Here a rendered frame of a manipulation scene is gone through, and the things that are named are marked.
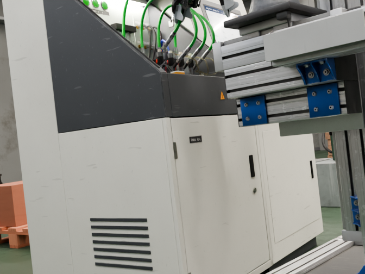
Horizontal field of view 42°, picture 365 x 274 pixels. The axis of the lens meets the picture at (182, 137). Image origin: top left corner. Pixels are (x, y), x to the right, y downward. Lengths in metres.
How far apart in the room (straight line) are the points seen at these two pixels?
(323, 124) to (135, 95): 0.70
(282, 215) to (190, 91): 0.92
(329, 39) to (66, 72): 1.19
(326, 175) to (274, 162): 1.83
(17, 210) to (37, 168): 1.92
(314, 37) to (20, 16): 1.45
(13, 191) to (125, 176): 2.34
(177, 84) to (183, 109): 0.10
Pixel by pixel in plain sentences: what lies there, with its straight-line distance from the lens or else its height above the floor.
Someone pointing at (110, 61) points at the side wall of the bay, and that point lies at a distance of 1.87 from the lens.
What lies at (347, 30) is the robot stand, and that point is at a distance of 1.17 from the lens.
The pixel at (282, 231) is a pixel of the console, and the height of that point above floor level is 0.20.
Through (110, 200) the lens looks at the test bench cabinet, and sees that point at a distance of 1.91.
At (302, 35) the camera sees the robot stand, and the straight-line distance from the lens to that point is 1.22.
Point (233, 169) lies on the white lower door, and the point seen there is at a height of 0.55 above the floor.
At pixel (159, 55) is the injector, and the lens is 2.15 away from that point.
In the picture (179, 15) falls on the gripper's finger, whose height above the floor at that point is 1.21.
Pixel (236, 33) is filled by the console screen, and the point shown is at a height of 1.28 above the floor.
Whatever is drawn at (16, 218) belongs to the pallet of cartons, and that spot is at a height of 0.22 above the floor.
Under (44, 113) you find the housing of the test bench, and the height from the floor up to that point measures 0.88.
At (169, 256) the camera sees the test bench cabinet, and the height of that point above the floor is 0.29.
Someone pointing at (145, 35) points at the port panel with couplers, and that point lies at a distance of 2.57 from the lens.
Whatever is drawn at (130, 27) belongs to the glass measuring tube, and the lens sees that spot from 2.43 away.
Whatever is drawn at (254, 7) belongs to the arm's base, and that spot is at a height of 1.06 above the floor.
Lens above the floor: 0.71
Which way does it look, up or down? level
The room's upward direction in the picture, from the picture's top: 7 degrees counter-clockwise
